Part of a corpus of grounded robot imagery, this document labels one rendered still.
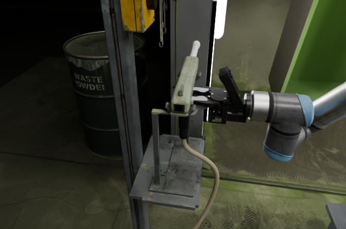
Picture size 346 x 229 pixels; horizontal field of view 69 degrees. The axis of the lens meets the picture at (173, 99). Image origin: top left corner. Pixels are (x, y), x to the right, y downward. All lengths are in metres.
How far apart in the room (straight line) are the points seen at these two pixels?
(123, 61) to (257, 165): 1.57
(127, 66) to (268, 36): 2.31
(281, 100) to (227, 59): 2.06
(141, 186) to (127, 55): 0.44
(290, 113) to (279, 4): 2.34
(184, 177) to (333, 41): 1.60
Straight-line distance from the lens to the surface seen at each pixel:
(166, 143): 1.03
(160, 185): 0.88
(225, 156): 2.09
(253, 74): 2.79
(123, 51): 0.70
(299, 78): 2.30
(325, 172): 2.24
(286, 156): 0.85
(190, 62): 0.84
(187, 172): 0.91
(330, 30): 2.11
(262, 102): 0.73
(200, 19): 1.15
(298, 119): 0.77
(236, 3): 2.96
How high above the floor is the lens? 1.48
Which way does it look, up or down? 32 degrees down
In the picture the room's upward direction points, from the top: straight up
